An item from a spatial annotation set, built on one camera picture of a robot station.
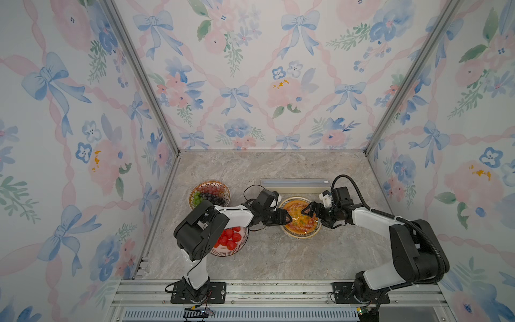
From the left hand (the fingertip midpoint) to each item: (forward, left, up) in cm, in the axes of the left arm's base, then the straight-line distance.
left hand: (290, 219), depth 89 cm
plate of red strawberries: (-10, +25, -1) cm, 27 cm away
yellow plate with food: (-2, -5, -2) cm, 6 cm away
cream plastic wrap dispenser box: (+19, -5, 0) cm, 20 cm away
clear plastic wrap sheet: (-3, -5, -1) cm, 6 cm away
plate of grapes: (+14, +35, +1) cm, 38 cm away
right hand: (+3, -9, -1) cm, 10 cm away
